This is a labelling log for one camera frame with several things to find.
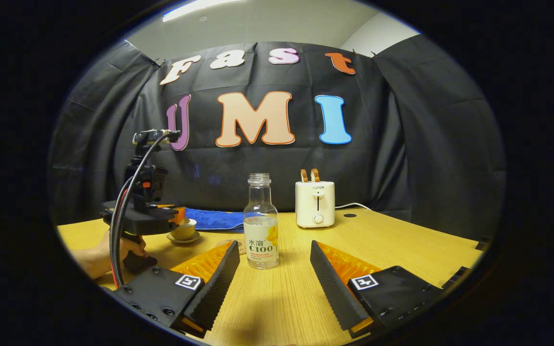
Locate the black backdrop cloth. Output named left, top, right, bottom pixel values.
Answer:
left=49, top=34, right=506, bottom=226

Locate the white toaster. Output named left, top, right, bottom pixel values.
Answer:
left=295, top=181, right=336, bottom=229

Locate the clear water bottle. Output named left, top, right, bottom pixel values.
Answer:
left=243, top=173, right=279, bottom=270

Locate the black camera cable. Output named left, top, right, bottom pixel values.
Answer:
left=109, top=131, right=172, bottom=289

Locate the red gripper cable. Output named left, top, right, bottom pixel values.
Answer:
left=111, top=190, right=128, bottom=287

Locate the round wooden coaster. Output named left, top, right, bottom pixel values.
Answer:
left=217, top=239, right=247, bottom=255

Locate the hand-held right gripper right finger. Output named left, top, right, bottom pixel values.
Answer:
left=310, top=240, right=443, bottom=338

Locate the cream saucer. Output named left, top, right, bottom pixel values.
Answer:
left=166, top=232, right=201, bottom=244

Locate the ceiling light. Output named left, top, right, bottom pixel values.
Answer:
left=163, top=0, right=249, bottom=22

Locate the blue towel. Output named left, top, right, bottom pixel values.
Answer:
left=184, top=208, right=245, bottom=232

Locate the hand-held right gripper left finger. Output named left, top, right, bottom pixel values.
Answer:
left=116, top=240, right=240, bottom=337

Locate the cream teacup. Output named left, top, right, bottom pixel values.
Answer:
left=171, top=219, right=198, bottom=241

